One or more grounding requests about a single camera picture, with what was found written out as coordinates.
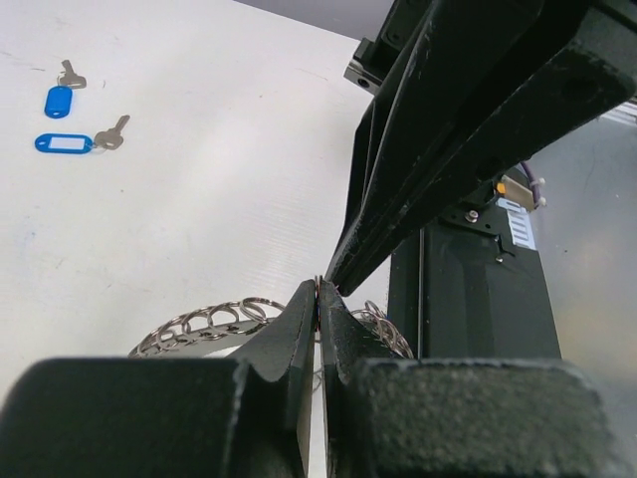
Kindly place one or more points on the solid blue tag key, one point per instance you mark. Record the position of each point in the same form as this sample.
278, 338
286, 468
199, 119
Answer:
59, 98

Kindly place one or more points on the blue windowed tag key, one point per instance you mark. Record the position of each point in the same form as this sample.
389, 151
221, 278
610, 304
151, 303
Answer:
70, 143

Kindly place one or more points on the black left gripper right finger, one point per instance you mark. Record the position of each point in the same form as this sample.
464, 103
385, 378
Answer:
387, 416

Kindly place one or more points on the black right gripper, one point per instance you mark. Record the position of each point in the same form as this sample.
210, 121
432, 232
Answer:
464, 91

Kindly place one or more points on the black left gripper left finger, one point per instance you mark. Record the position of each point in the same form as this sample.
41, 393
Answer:
245, 415

